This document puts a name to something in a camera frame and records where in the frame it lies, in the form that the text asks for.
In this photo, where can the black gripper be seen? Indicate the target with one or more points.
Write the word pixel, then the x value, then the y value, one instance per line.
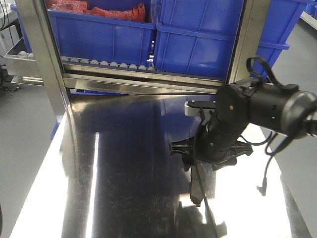
pixel 213 144

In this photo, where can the brake pad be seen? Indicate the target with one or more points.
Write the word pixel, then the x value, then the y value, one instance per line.
pixel 196 195

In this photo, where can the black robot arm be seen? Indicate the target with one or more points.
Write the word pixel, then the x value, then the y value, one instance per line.
pixel 283 109

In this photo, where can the roller conveyor track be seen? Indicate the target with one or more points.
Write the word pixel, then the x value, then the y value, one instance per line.
pixel 106 63

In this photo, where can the right blue plastic bin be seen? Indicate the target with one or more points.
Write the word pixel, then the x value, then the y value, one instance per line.
pixel 197 36

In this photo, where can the blue plastic bin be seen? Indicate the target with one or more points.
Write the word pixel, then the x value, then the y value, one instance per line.
pixel 101 38
pixel 197 36

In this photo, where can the red mesh bag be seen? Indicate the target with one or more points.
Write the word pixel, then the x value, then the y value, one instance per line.
pixel 137 13

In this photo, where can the left blue plastic bin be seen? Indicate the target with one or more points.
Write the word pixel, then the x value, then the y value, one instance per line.
pixel 101 38

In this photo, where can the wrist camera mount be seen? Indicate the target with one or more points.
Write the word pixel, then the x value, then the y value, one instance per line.
pixel 194 107

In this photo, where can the stainless steel rack frame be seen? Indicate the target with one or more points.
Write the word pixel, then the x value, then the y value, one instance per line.
pixel 47 69

